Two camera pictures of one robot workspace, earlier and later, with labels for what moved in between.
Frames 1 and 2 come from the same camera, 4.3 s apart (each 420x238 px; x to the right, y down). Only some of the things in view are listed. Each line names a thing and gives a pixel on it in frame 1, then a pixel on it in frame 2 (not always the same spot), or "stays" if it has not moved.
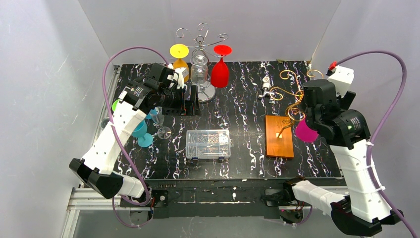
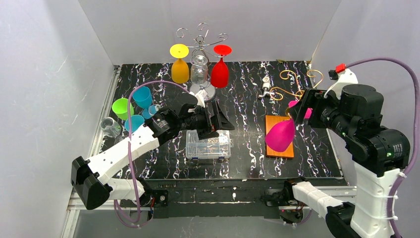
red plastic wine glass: [219, 76] stays
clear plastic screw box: [210, 144] stays
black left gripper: [183, 104] → [207, 121]
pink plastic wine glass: [304, 133] → [279, 136]
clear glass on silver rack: [198, 73] stays
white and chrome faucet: [266, 87] stays
